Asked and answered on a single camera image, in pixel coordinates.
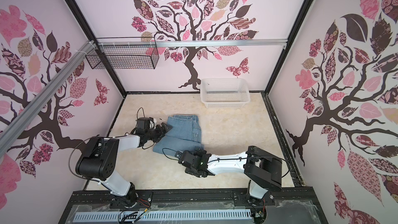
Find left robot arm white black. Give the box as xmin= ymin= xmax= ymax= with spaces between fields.
xmin=68 ymin=119 xmax=173 ymax=208

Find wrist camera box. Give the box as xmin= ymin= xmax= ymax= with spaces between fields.
xmin=174 ymin=151 xmax=187 ymax=164
xmin=136 ymin=117 xmax=156 ymax=130

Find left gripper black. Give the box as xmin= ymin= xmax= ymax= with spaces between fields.
xmin=146 ymin=123 xmax=173 ymax=144

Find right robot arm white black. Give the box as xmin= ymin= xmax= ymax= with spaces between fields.
xmin=174 ymin=146 xmax=290 ymax=201

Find aluminium rail left wall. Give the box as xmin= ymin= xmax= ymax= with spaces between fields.
xmin=1 ymin=40 xmax=94 ymax=156

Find black camera cable right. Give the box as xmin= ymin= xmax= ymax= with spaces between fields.
xmin=161 ymin=147 xmax=178 ymax=161

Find white plastic mesh basket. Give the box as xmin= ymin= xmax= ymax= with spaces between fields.
xmin=200 ymin=78 xmax=251 ymax=108

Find aluminium rail wall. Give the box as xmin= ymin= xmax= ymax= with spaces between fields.
xmin=98 ymin=39 xmax=288 ymax=48
xmin=1 ymin=40 xmax=94 ymax=156

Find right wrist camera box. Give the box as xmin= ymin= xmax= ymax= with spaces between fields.
xmin=174 ymin=151 xmax=187 ymax=164

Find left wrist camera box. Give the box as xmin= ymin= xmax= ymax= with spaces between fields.
xmin=136 ymin=117 xmax=156 ymax=130

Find black wire basket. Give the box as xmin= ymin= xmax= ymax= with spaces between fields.
xmin=85 ymin=37 xmax=160 ymax=69

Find blue denim long pants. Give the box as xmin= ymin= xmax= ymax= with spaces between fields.
xmin=152 ymin=115 xmax=204 ymax=157

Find white slotted cable duct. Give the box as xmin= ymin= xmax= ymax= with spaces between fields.
xmin=72 ymin=209 xmax=252 ymax=224

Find aluminium rail back wall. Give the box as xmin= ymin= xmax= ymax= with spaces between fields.
xmin=98 ymin=39 xmax=288 ymax=48

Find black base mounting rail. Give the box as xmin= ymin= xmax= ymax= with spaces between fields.
xmin=68 ymin=187 xmax=319 ymax=207

